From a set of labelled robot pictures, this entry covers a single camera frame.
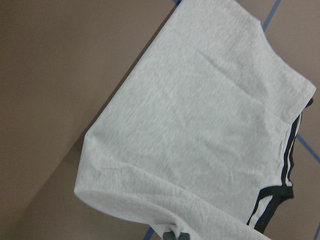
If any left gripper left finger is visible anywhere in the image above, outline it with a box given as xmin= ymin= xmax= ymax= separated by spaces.
xmin=162 ymin=231 xmax=177 ymax=240

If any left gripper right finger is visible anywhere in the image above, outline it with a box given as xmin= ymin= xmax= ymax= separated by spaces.
xmin=178 ymin=232 xmax=191 ymax=240

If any grey cartoon print t-shirt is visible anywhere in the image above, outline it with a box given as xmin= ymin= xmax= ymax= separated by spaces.
xmin=74 ymin=0 xmax=316 ymax=240

